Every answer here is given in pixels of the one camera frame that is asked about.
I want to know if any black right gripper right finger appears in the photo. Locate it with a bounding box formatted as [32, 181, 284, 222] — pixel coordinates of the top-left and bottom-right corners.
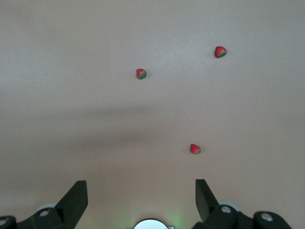
[192, 178, 293, 229]

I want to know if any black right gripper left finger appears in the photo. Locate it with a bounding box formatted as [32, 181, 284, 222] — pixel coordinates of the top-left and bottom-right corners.
[0, 180, 89, 229]

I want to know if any red toy strawberry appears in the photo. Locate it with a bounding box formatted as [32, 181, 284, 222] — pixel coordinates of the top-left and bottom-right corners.
[190, 144, 202, 156]
[214, 45, 228, 59]
[136, 68, 148, 80]

